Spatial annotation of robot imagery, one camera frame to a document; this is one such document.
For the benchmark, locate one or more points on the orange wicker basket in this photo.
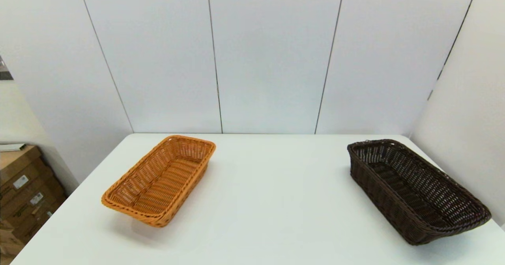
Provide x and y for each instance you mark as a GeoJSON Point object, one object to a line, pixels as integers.
{"type": "Point", "coordinates": [158, 186]}

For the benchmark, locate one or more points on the dark brown wicker basket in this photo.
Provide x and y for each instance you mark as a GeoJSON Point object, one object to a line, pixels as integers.
{"type": "Point", "coordinates": [414, 202]}

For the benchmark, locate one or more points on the white flat object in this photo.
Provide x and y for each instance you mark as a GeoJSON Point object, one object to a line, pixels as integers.
{"type": "Point", "coordinates": [12, 147]}

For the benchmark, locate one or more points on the pale cardboard box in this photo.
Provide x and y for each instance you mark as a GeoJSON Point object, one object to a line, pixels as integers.
{"type": "Point", "coordinates": [8, 241]}

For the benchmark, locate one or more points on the dark grey wall fixture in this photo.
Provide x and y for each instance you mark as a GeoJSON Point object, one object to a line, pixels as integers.
{"type": "Point", "coordinates": [4, 73]}

